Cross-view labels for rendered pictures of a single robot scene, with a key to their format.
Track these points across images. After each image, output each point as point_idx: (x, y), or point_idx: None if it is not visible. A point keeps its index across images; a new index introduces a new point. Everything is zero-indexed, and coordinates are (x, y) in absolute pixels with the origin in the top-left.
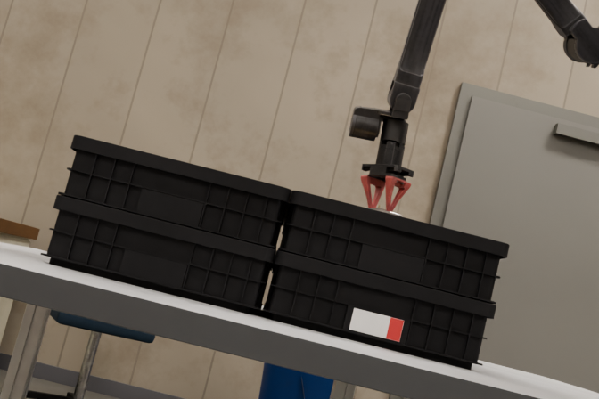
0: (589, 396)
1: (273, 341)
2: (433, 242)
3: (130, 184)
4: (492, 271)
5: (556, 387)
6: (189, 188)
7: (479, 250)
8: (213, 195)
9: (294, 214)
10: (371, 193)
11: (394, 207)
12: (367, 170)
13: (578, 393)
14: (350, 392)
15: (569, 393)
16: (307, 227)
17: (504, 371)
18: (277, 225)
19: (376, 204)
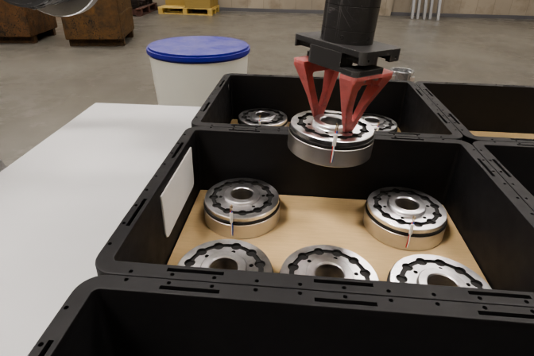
0: (70, 212)
1: None
2: (285, 90)
3: None
4: (234, 98)
5: (85, 228)
6: (497, 105)
7: (248, 86)
8: (474, 105)
9: (404, 100)
10: (360, 99)
11: (311, 107)
12: (385, 58)
13: (59, 227)
14: None
15: (131, 186)
16: (388, 107)
17: (27, 343)
18: None
19: (342, 118)
